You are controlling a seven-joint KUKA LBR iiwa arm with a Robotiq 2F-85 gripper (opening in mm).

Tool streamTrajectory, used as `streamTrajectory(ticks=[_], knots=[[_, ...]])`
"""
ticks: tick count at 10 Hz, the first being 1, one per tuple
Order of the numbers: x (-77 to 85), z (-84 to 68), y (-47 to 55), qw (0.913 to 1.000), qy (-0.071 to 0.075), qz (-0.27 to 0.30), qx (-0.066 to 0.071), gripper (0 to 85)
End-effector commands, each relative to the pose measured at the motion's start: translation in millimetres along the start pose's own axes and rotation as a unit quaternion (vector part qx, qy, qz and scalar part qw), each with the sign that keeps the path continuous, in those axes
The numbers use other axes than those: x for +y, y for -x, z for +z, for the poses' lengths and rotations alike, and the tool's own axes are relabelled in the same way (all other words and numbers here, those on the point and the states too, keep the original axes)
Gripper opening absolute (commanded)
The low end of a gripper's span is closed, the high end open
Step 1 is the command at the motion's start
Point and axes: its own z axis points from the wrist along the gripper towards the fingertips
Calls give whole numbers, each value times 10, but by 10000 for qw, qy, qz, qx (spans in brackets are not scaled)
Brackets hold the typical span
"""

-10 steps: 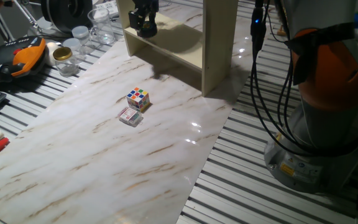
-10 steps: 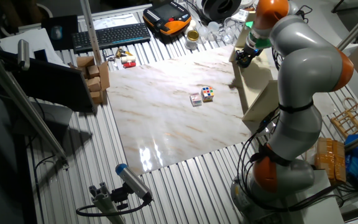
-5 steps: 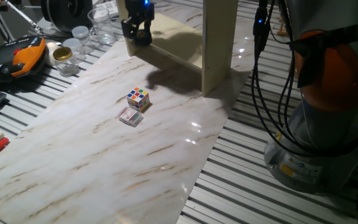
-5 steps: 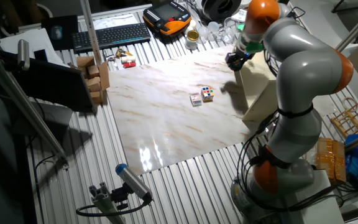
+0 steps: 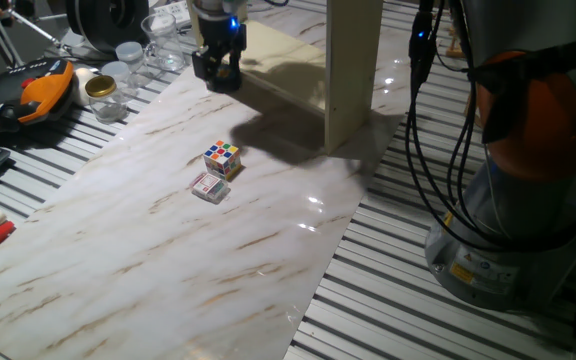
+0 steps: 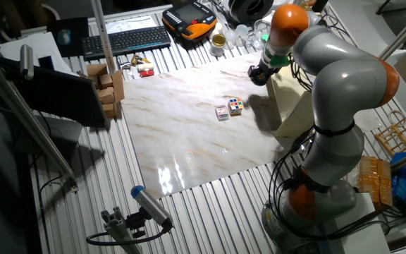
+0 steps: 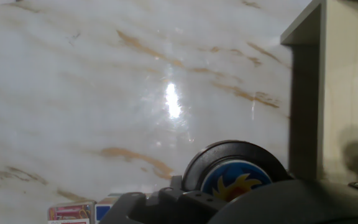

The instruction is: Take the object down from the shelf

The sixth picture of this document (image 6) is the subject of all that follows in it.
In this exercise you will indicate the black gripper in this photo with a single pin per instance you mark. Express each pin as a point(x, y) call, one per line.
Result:
point(267, 68)

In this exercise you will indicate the white rubik's cube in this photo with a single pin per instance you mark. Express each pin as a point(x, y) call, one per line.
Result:
point(235, 106)

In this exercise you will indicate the red white card box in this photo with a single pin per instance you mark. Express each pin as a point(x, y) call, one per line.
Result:
point(222, 113)

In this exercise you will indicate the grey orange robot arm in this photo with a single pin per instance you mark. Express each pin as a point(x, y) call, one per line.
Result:
point(344, 91)

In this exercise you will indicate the beige wooden shelf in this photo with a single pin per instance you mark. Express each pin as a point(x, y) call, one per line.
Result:
point(294, 120)

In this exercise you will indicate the clear glass mug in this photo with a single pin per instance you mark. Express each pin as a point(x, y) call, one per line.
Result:
point(258, 35)

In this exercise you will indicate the translucent plastic container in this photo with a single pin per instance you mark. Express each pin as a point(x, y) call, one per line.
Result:
point(230, 36)
point(241, 31)

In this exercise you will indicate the glass jar gold lid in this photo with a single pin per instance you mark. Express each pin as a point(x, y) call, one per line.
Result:
point(218, 44)

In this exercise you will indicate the white egg-shaped bottle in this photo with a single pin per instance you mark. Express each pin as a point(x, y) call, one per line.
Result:
point(217, 30)

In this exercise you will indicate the black round spool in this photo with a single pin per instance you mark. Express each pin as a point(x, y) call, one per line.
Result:
point(250, 10)

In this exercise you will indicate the orange black teach pendant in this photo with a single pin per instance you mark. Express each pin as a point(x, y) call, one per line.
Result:
point(189, 19)

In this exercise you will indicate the white marble pattern sheet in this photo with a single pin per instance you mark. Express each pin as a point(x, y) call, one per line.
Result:
point(189, 141)

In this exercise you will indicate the white pipe fitting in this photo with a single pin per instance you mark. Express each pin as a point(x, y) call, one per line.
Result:
point(146, 66)

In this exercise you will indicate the black computer keyboard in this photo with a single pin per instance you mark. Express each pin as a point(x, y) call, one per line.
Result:
point(127, 41)

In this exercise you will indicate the printed paper sheet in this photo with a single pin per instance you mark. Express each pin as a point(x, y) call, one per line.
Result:
point(129, 24)

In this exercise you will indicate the open cardboard carton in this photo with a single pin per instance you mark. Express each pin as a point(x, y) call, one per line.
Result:
point(118, 86)

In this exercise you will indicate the wooden slat rack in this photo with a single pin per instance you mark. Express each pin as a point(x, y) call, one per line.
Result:
point(398, 135)

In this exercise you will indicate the orange box stack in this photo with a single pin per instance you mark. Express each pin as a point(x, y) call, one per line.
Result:
point(375, 180)

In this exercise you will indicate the small cardboard box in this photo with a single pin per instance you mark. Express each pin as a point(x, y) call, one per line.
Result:
point(106, 96)
point(110, 110)
point(105, 81)

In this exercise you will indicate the dark computer mouse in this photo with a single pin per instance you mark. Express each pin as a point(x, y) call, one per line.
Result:
point(64, 36)

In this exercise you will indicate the black flat monitor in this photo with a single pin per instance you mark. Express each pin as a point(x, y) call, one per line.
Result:
point(58, 95)

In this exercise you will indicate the short aluminium profile stub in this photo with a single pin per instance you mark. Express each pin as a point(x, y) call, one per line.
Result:
point(118, 229)

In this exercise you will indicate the black mouse pad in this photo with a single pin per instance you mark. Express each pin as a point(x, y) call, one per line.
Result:
point(53, 31)

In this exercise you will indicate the white paper stack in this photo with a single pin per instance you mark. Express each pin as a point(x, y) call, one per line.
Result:
point(37, 46)

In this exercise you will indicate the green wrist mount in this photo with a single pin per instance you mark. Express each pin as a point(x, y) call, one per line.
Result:
point(280, 60)

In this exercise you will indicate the slotted aluminium post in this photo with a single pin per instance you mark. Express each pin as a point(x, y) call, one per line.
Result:
point(102, 35)

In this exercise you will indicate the silver camera blue cap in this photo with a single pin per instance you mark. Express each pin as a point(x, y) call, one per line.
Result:
point(152, 206)

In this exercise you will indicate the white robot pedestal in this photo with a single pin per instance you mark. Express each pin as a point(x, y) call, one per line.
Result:
point(358, 225)

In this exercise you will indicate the black camera clamp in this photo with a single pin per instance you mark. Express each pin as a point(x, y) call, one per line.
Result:
point(136, 222)

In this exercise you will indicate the silver depth camera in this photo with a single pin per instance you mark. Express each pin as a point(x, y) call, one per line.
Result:
point(26, 61)

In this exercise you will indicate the slanted aluminium frame beam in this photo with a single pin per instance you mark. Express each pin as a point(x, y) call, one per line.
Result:
point(23, 113)

